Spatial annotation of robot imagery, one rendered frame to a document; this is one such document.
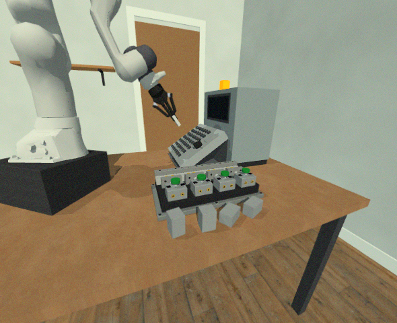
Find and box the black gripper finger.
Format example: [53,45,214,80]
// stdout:
[162,93,181,125]
[153,98,180,127]

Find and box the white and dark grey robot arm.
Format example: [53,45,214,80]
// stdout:
[5,0,166,163]

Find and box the grey control cabinet with keypad desk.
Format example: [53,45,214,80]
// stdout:
[168,80,280,168]

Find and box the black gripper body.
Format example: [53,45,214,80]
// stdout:
[148,83,168,105]

